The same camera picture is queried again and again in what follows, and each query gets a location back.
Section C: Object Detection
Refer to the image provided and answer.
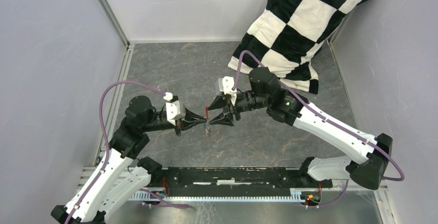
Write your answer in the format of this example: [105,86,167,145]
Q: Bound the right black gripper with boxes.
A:
[208,90,270,127]

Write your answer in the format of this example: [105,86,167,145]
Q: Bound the red key tag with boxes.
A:
[205,106,209,120]

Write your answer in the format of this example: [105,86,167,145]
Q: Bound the metal key holder plate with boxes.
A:
[204,123,211,137]

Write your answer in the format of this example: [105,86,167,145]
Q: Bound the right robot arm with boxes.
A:
[208,68,393,190]

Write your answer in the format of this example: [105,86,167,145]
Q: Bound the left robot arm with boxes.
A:
[51,95,207,223]

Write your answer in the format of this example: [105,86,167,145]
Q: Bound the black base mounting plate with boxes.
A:
[148,167,333,197]

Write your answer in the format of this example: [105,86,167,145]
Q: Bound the black white checkered blanket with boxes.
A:
[228,0,368,94]

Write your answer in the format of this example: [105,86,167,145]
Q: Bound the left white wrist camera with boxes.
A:
[163,92,185,126]

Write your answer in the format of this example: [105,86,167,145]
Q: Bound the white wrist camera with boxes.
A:
[163,92,185,126]
[215,76,237,105]

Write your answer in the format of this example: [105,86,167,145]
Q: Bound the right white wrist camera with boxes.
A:
[215,76,237,105]

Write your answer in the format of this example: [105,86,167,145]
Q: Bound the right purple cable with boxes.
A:
[232,50,406,209]

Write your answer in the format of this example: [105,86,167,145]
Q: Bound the slotted cable duct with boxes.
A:
[130,190,322,203]

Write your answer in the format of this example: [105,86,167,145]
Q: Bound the aluminium frame rail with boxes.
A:
[97,0,131,48]

